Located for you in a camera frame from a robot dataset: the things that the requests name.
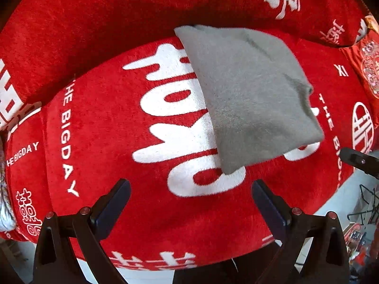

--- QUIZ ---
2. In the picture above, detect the white patterned cloth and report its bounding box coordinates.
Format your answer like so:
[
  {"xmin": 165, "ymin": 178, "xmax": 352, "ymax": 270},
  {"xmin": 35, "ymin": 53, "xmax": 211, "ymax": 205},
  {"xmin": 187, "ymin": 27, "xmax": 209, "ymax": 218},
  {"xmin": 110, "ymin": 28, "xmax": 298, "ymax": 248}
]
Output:
[{"xmin": 0, "ymin": 138, "xmax": 17, "ymax": 233}]

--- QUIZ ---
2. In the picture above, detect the colourful packets pile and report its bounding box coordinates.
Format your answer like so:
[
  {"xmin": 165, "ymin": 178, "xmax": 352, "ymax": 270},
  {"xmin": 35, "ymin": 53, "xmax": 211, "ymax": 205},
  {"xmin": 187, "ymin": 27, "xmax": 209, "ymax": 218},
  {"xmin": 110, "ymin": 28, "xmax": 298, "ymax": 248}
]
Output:
[{"xmin": 343, "ymin": 222, "xmax": 374, "ymax": 268}]

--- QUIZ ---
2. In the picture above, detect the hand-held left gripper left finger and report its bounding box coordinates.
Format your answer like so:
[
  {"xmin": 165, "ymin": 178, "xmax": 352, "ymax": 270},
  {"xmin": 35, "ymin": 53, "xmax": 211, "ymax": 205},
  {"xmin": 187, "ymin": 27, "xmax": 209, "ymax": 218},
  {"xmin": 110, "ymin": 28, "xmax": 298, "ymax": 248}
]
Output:
[{"xmin": 32, "ymin": 178, "xmax": 132, "ymax": 284}]

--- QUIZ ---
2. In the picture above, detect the red printed sofa cover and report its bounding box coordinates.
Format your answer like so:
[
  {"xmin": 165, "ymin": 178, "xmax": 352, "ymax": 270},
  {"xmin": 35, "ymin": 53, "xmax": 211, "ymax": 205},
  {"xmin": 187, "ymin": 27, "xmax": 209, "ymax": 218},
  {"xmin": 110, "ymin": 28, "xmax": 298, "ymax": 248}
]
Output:
[{"xmin": 0, "ymin": 0, "xmax": 379, "ymax": 273}]

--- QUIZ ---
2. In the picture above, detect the black wire rack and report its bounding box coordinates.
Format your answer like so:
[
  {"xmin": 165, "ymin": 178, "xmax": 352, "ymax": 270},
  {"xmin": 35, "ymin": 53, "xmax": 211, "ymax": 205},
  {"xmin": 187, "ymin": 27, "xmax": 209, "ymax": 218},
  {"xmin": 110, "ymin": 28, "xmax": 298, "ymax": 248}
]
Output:
[{"xmin": 346, "ymin": 183, "xmax": 379, "ymax": 227}]

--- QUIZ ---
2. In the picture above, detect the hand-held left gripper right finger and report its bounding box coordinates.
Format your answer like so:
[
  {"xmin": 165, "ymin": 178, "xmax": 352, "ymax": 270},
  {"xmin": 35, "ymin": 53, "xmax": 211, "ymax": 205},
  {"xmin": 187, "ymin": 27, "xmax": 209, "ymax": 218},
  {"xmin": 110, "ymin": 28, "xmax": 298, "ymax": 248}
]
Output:
[{"xmin": 251, "ymin": 179, "xmax": 350, "ymax": 284}]

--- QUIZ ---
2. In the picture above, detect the grey knit sweater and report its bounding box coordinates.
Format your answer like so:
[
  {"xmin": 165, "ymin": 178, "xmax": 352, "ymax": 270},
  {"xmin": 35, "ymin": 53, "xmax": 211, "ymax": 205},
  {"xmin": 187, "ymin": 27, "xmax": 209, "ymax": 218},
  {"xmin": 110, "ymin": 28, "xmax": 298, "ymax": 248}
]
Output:
[{"xmin": 174, "ymin": 24, "xmax": 325, "ymax": 176}]

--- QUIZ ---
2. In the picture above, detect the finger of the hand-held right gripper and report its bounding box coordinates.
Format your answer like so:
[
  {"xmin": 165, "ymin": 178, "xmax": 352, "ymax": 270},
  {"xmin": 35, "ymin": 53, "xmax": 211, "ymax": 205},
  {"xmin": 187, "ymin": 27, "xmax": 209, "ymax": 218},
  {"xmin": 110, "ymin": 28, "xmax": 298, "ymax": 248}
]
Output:
[{"xmin": 339, "ymin": 147, "xmax": 379, "ymax": 180}]

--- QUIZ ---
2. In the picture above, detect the red patterned cushion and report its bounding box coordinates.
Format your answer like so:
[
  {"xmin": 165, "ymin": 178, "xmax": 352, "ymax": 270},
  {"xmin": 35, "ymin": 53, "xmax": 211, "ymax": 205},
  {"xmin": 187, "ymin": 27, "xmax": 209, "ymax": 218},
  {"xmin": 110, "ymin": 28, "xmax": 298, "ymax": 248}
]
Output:
[{"xmin": 340, "ymin": 31, "xmax": 379, "ymax": 99}]

